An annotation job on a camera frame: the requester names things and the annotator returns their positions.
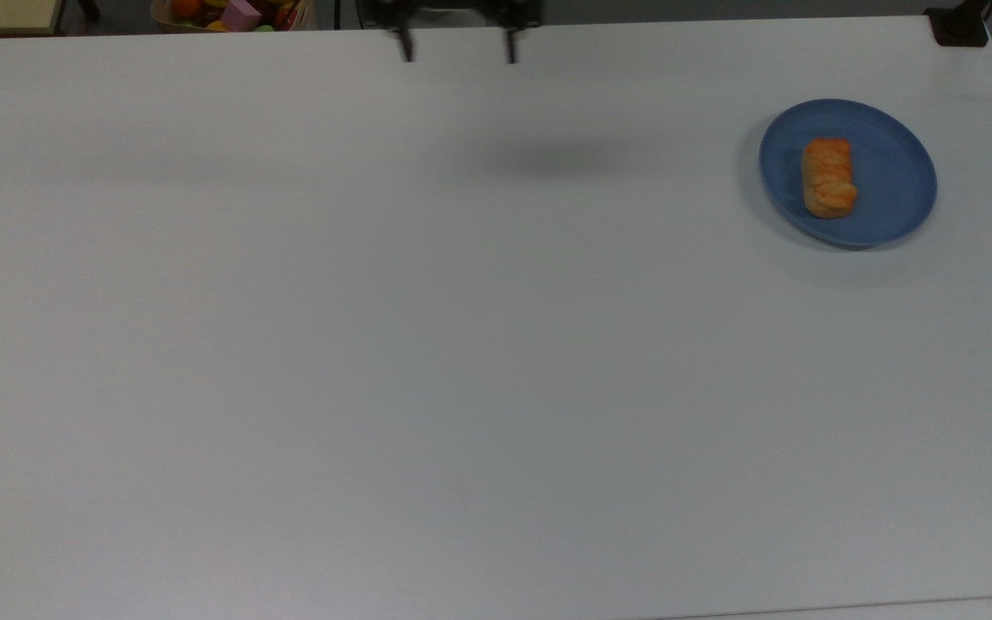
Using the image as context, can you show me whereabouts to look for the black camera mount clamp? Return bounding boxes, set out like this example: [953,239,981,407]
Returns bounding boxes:
[925,0,992,48]

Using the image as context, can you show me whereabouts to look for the golden brown bread roll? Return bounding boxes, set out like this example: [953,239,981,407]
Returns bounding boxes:
[801,138,859,220]

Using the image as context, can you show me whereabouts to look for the box of colourful toys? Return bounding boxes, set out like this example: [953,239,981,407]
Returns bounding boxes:
[151,0,317,34]

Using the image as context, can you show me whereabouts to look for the blue round plate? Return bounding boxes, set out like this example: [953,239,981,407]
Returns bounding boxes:
[759,98,939,249]

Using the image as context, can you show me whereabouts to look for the black Franka gripper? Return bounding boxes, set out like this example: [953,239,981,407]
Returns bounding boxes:
[356,0,546,65]

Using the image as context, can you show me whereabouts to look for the pink toy block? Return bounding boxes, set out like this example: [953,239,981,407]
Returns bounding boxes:
[221,0,264,32]

